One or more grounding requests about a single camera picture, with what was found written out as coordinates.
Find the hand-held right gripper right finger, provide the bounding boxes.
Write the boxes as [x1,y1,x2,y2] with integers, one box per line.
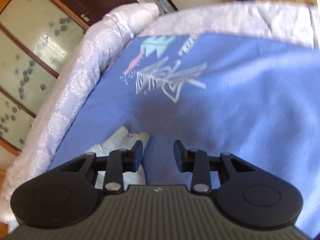
[173,140,256,194]

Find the white pants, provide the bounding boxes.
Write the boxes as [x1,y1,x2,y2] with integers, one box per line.
[87,126,150,190]

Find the frosted glass sliding door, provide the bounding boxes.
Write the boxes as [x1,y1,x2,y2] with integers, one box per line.
[0,0,91,157]

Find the blue printed blanket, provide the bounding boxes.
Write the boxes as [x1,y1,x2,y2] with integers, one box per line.
[47,32,320,240]

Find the white patterned mattress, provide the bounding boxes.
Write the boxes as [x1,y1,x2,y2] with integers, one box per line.
[0,1,320,228]

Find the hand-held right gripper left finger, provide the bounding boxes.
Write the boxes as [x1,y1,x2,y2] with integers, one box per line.
[59,140,144,195]

